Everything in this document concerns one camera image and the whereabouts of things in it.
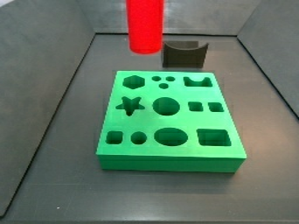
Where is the dark grey curved holder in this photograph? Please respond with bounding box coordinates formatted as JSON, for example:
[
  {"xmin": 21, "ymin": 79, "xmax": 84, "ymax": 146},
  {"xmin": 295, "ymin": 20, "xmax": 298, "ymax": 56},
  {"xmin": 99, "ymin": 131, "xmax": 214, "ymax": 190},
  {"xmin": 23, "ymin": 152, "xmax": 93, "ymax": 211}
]
[{"xmin": 163, "ymin": 41, "xmax": 210, "ymax": 68}]

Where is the red cylinder peg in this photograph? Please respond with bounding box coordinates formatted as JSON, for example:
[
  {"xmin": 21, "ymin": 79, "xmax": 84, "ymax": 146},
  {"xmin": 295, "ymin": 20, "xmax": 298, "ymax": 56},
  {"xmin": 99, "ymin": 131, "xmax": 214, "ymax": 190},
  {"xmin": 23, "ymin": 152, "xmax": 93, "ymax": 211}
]
[{"xmin": 125, "ymin": 0, "xmax": 164, "ymax": 54}]

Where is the green shape sorter block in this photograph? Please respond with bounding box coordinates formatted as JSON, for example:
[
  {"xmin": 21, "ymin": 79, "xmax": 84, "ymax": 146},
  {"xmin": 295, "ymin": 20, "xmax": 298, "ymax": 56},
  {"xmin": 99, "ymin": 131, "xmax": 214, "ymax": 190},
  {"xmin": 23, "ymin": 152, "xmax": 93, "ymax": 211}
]
[{"xmin": 96, "ymin": 71, "xmax": 247, "ymax": 172}]

